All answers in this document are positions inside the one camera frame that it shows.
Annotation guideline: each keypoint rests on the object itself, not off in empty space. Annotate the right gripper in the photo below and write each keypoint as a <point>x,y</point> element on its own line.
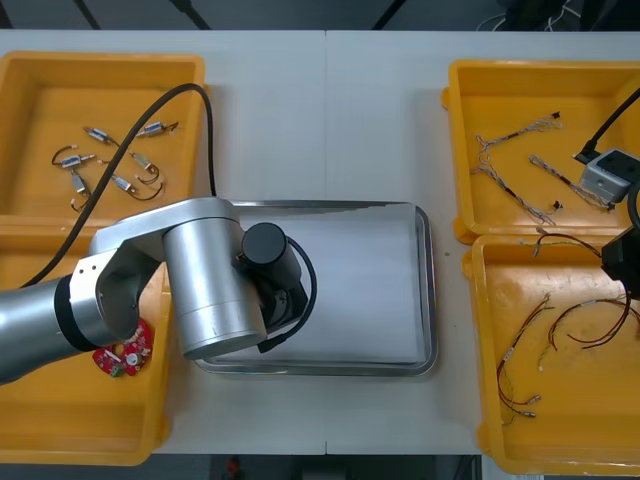
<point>632,265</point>

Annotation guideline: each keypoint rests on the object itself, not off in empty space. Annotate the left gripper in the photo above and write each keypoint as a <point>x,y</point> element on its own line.
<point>282,302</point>

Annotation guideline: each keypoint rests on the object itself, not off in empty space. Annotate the metal solenoid blue label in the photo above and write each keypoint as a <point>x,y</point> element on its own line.
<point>152,129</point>
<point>96,133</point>
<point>71,160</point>
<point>122,184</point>

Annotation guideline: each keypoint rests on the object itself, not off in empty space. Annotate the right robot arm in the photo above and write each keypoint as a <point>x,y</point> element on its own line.
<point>607,175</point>

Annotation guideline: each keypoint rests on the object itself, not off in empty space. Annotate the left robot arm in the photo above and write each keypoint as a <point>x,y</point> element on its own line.
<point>210,300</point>

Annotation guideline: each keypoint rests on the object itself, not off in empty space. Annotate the steel tray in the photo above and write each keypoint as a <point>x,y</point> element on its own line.
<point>429,300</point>

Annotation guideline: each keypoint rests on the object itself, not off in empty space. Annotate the round red circuit board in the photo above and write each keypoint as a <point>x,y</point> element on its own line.
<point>125,357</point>

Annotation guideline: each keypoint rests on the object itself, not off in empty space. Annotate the small red black object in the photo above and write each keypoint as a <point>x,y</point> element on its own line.
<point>231,466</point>

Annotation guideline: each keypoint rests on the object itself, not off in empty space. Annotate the yellow-orange plastic bin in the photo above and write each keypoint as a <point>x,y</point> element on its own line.
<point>75,410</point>
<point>575,425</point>
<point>500,100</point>
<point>100,75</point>

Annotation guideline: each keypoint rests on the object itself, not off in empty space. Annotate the black frame leg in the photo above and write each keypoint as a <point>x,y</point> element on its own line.
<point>389,12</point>
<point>192,12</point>
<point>91,12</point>

